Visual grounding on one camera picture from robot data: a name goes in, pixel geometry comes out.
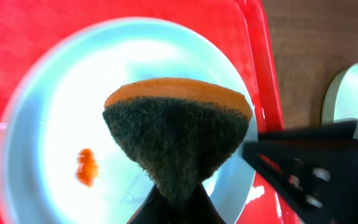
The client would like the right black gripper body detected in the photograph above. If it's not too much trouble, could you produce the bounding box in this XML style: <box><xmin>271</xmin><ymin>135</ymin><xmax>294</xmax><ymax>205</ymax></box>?
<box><xmin>243</xmin><ymin>120</ymin><xmax>358</xmax><ymax>223</ymax></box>

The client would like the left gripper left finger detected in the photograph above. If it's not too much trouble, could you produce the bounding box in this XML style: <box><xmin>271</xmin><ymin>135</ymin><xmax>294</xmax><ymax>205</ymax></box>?
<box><xmin>127</xmin><ymin>185</ymin><xmax>170</xmax><ymax>224</ymax></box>

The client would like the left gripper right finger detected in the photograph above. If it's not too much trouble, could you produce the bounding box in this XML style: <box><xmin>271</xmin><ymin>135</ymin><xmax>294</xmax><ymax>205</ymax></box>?
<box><xmin>185</xmin><ymin>184</ymin><xmax>225</xmax><ymax>224</ymax></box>

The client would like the green and yellow sponge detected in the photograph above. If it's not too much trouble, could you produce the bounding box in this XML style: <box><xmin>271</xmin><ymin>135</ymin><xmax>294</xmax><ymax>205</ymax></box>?
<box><xmin>103</xmin><ymin>78</ymin><xmax>253</xmax><ymax>205</ymax></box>

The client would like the light blue plate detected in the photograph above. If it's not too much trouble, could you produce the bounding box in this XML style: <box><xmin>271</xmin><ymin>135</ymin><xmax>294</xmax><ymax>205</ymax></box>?
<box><xmin>0</xmin><ymin>17</ymin><xmax>256</xmax><ymax>223</ymax></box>
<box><xmin>321</xmin><ymin>63</ymin><xmax>358</xmax><ymax>123</ymax></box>

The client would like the red plastic tray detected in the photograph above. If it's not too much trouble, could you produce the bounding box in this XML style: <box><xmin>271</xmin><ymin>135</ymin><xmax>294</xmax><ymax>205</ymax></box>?
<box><xmin>0</xmin><ymin>0</ymin><xmax>283</xmax><ymax>222</ymax></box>

